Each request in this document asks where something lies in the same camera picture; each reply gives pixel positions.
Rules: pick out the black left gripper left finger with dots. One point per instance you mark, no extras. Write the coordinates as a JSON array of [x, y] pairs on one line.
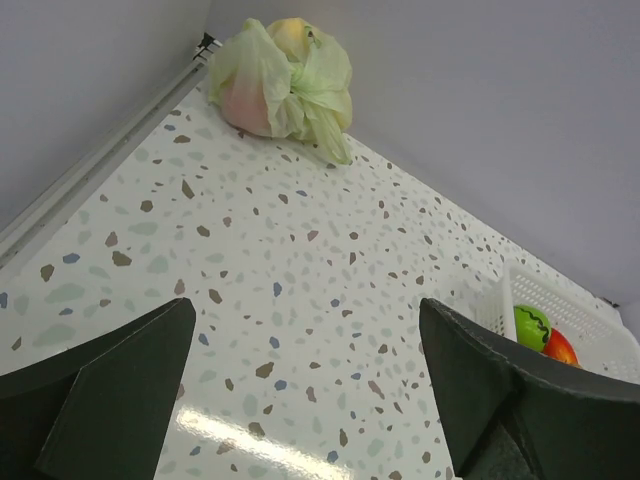
[[101, 409]]

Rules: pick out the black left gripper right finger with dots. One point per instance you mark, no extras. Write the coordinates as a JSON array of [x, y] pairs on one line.
[[508, 412]]

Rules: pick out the light green plastic bag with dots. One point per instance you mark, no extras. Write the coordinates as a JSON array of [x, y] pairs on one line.
[[285, 80]]

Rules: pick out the red orange mango toy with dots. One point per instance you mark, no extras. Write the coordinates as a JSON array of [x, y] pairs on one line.
[[559, 348]]

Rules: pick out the green watermelon toy ball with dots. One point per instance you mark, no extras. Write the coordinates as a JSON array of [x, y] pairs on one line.
[[533, 328]]

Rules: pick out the white plastic mesh basket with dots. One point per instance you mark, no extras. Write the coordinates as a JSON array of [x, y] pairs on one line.
[[603, 346]]

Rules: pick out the aluminium table rail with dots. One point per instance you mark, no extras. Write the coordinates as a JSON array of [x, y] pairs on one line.
[[33, 228]]

